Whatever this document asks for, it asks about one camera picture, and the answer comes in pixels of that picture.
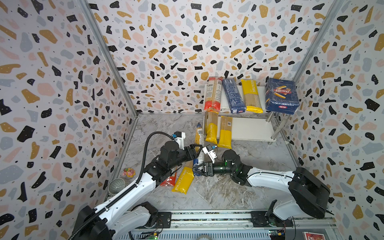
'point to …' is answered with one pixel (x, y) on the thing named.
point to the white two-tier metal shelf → (248, 126)
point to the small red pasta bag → (170, 181)
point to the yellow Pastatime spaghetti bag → (252, 100)
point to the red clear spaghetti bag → (213, 94)
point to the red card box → (311, 236)
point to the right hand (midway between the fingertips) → (192, 170)
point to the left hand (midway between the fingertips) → (200, 146)
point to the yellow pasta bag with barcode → (184, 181)
